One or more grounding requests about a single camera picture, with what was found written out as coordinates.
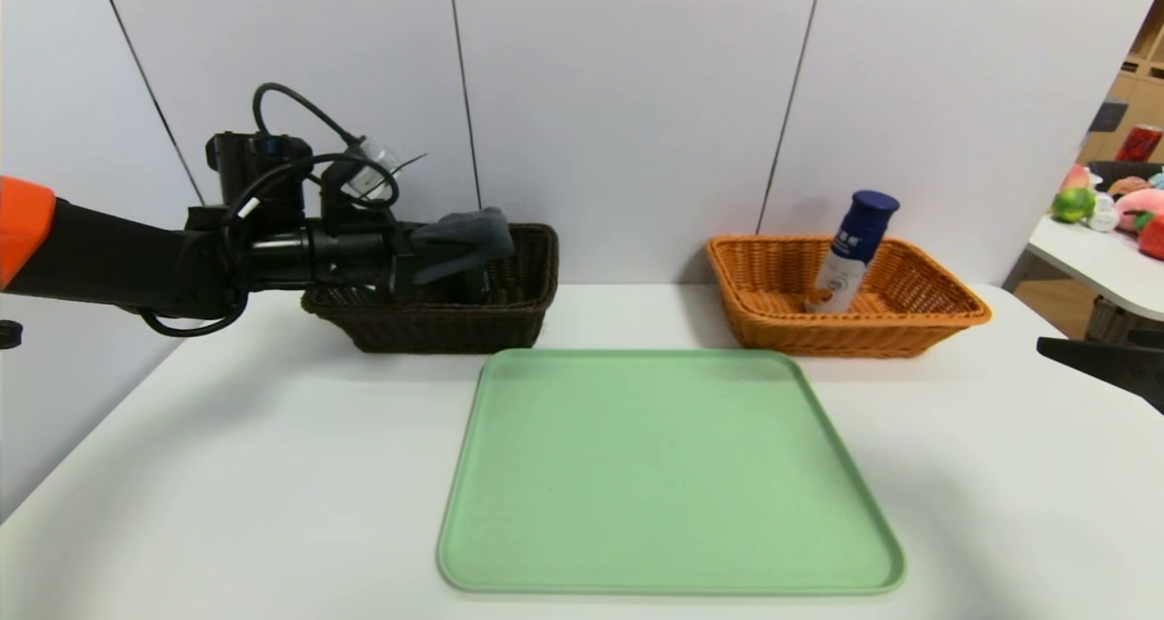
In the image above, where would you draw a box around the orange wicker basket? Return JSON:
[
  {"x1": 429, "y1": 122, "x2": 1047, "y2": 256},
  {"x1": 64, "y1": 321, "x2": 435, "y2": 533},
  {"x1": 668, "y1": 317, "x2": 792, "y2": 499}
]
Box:
[{"x1": 706, "y1": 235, "x2": 992, "y2": 359}]

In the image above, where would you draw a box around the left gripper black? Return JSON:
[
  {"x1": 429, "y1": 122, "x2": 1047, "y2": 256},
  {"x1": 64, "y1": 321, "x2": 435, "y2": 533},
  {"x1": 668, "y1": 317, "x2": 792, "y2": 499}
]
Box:
[{"x1": 307, "y1": 220, "x2": 494, "y2": 300}]

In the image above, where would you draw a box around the red drink can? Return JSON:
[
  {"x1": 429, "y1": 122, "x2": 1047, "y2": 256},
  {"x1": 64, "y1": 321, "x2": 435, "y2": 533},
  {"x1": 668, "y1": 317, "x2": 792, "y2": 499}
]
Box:
[{"x1": 1114, "y1": 125, "x2": 1163, "y2": 164}]

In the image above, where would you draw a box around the light green plastic tray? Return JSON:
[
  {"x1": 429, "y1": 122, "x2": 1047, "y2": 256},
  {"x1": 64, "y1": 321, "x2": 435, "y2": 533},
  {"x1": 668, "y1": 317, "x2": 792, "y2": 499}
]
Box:
[{"x1": 436, "y1": 348, "x2": 907, "y2": 595}]

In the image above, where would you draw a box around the dark grey towel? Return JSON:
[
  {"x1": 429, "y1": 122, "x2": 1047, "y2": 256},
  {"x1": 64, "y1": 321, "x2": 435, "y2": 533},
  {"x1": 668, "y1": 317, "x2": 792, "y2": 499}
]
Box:
[{"x1": 411, "y1": 206, "x2": 516, "y2": 285}]

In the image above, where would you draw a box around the dark woven storage basket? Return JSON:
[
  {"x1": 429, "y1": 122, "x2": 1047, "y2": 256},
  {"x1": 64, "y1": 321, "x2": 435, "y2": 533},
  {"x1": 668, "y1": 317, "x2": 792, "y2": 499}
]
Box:
[{"x1": 1082, "y1": 296, "x2": 1164, "y2": 346}]

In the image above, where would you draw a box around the black shallow basket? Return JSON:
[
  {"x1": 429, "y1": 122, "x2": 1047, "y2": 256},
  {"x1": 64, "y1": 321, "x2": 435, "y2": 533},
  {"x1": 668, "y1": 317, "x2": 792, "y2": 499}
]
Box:
[{"x1": 1087, "y1": 160, "x2": 1164, "y2": 192}]

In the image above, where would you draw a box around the white bottle with blue cap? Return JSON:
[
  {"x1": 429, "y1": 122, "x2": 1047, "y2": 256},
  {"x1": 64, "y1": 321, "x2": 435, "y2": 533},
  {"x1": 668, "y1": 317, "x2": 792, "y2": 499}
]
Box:
[{"x1": 806, "y1": 190, "x2": 901, "y2": 314}]

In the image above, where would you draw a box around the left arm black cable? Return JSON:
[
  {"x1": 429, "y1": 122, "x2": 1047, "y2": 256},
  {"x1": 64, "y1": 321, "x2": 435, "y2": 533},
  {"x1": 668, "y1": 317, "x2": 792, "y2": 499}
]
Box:
[{"x1": 136, "y1": 82, "x2": 428, "y2": 339}]

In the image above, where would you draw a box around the red plush toy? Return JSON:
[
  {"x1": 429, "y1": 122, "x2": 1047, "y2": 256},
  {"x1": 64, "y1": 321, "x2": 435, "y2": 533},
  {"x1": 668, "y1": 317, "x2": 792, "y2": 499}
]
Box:
[{"x1": 1135, "y1": 211, "x2": 1164, "y2": 261}]

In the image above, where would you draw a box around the large pink plush toy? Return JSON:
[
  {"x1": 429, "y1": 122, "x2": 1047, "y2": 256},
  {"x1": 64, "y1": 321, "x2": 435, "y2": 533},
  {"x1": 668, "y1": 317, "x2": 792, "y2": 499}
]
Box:
[{"x1": 1115, "y1": 188, "x2": 1164, "y2": 232}]

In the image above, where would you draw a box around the wooden shelf unit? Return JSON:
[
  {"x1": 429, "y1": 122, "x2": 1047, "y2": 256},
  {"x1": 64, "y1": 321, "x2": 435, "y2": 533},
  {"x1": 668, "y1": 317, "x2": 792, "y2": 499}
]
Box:
[{"x1": 1075, "y1": 0, "x2": 1164, "y2": 165}]

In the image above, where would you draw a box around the green plush toy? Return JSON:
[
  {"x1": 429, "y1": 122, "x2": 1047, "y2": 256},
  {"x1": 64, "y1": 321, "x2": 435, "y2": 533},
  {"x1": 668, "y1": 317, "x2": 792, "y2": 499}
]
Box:
[{"x1": 1049, "y1": 186, "x2": 1096, "y2": 225}]

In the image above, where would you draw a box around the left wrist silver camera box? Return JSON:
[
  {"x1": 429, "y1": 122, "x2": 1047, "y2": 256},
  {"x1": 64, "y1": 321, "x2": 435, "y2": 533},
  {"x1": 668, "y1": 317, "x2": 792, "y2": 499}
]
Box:
[{"x1": 350, "y1": 138, "x2": 402, "y2": 199}]

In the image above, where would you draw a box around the white side table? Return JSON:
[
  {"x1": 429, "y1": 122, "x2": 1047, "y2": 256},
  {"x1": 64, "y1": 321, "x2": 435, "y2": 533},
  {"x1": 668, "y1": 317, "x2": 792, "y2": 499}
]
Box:
[{"x1": 1026, "y1": 214, "x2": 1164, "y2": 323}]

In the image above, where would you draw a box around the dark brown wicker basket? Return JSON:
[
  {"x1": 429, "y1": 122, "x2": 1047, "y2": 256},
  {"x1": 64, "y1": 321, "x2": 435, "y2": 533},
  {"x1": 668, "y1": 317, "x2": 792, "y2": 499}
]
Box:
[{"x1": 301, "y1": 223, "x2": 560, "y2": 355}]

